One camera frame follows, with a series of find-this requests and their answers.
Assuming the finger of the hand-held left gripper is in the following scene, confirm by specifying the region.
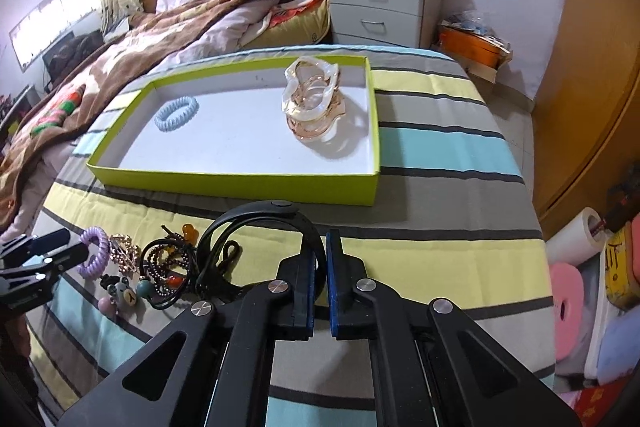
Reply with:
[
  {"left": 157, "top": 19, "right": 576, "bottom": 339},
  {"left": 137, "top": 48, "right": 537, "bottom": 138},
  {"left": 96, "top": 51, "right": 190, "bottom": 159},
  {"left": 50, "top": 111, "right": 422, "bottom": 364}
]
[
  {"left": 0, "top": 242, "right": 87, "bottom": 290},
  {"left": 0, "top": 228, "right": 71, "bottom": 259}
]

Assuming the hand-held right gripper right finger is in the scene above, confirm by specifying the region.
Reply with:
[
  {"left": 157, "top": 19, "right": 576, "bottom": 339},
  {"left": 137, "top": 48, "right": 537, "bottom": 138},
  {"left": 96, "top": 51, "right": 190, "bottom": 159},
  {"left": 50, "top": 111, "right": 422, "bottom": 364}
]
[{"left": 326, "top": 229, "right": 583, "bottom": 427}]

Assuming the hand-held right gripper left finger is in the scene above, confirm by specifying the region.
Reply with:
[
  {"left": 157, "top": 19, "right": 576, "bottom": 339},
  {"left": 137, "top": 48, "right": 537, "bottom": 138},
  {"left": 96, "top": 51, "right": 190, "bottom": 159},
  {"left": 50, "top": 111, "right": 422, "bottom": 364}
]
[{"left": 57, "top": 252, "right": 317, "bottom": 427}]

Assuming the purple spiral hair tie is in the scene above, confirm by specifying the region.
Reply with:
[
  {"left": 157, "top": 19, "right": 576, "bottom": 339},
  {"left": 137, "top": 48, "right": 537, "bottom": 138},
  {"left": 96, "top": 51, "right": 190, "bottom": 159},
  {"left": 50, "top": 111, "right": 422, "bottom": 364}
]
[{"left": 79, "top": 227, "right": 110, "bottom": 279}]

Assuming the gold rhinestone hair clip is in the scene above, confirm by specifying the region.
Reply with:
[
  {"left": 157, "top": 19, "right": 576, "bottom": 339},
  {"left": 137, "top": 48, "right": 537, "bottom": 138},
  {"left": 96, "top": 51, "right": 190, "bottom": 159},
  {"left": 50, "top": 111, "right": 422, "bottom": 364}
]
[{"left": 107, "top": 234, "right": 142, "bottom": 279}]

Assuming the black hair tie teal bead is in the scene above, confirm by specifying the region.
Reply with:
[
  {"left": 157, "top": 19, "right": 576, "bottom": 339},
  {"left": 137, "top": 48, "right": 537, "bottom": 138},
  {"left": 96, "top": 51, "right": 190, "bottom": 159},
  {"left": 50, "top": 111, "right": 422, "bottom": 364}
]
[{"left": 136, "top": 278, "right": 183, "bottom": 311}]

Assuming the brown beaded bracelet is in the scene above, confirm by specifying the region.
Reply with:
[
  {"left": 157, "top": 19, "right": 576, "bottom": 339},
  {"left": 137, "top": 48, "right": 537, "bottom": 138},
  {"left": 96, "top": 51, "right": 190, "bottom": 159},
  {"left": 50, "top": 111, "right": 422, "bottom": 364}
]
[{"left": 140, "top": 238, "right": 197, "bottom": 299}]

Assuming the black wristband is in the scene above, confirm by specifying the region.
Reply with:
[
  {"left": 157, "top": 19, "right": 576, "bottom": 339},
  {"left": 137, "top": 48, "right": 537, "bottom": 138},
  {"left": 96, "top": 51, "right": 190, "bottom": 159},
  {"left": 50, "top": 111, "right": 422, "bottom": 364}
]
[{"left": 196, "top": 200, "right": 321, "bottom": 304}]

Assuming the black hair tie amber charm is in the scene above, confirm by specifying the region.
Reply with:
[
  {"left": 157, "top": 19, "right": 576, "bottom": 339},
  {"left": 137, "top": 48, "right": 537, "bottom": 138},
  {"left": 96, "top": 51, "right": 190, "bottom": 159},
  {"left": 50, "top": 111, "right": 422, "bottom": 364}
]
[{"left": 160, "top": 223, "right": 202, "bottom": 258}]

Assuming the lime green cardboard box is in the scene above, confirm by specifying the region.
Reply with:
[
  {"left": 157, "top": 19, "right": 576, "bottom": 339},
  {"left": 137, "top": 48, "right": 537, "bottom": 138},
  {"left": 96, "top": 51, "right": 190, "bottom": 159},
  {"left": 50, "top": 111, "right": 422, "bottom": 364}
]
[{"left": 86, "top": 55, "right": 382, "bottom": 206}]

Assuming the striped tablecloth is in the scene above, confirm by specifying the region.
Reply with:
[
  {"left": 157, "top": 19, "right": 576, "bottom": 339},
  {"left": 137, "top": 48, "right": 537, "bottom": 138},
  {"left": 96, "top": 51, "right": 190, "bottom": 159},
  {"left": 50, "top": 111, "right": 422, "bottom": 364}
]
[{"left": 27, "top": 44, "right": 557, "bottom": 427}]

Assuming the dark jacket on chair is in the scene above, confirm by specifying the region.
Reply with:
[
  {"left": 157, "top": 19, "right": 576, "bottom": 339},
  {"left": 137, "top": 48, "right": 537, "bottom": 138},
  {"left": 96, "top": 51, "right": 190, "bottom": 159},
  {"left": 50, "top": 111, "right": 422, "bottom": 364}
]
[{"left": 42, "top": 29, "right": 104, "bottom": 84}]

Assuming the translucent pink hair claw clip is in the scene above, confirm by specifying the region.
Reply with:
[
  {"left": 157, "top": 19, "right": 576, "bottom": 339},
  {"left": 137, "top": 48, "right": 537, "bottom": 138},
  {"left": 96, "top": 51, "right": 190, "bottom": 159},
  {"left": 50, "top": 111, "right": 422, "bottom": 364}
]
[{"left": 281, "top": 55, "right": 352, "bottom": 158}]

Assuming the window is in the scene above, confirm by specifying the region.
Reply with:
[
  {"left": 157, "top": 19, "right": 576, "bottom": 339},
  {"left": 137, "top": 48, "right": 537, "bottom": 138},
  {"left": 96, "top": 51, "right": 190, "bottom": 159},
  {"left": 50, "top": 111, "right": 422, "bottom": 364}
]
[{"left": 7, "top": 0, "right": 103, "bottom": 70}]

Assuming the brown fleece blanket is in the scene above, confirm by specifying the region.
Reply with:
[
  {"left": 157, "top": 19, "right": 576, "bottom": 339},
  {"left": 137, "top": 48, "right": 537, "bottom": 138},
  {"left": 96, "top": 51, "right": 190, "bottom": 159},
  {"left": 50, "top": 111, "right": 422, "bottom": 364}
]
[{"left": 0, "top": 0, "right": 307, "bottom": 233}]

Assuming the pink tape roll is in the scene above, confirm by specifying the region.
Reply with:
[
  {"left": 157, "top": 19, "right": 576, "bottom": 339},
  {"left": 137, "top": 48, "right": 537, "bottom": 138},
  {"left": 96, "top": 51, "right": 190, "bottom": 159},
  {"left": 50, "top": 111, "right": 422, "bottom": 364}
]
[{"left": 547, "top": 262, "right": 602, "bottom": 361}]

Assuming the white paper roll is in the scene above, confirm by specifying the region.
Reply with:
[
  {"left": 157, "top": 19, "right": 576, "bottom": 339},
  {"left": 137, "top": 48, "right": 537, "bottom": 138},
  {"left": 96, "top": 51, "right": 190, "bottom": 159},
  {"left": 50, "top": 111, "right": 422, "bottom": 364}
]
[{"left": 545, "top": 207, "right": 609, "bottom": 266}]

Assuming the olive yellow mattress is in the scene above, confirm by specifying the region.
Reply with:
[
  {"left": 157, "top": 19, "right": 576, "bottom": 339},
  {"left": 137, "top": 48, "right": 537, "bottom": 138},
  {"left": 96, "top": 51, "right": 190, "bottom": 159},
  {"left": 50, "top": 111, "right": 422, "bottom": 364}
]
[{"left": 249, "top": 0, "right": 332, "bottom": 48}]

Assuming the orange storage box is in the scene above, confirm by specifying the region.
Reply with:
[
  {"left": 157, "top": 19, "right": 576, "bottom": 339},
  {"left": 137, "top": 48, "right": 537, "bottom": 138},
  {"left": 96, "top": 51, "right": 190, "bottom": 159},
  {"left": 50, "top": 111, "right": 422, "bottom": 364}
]
[{"left": 439, "top": 24, "right": 514, "bottom": 68}]

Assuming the yellow container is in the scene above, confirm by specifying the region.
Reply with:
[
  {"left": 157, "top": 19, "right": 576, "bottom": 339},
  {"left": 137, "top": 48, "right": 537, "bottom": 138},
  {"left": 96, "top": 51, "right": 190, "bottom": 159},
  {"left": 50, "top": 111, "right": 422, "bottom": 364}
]
[{"left": 604, "top": 227, "right": 640, "bottom": 312}]

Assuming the grey drawer nightstand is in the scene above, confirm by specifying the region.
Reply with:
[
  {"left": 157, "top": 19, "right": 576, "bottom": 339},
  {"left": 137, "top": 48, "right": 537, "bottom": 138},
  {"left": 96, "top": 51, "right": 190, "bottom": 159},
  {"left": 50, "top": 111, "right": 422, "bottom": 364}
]
[{"left": 321, "top": 0, "right": 446, "bottom": 50}]

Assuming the wide wooden wardrobe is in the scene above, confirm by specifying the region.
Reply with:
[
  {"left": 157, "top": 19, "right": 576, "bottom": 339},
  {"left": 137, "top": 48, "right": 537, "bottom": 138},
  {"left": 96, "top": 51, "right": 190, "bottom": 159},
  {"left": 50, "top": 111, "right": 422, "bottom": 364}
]
[{"left": 531, "top": 0, "right": 640, "bottom": 239}]

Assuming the light blue spiral hair tie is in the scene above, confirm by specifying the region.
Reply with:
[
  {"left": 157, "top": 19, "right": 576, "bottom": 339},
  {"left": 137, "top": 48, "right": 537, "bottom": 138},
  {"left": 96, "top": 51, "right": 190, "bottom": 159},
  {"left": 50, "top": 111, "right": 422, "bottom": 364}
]
[{"left": 154, "top": 96, "right": 199, "bottom": 131}]

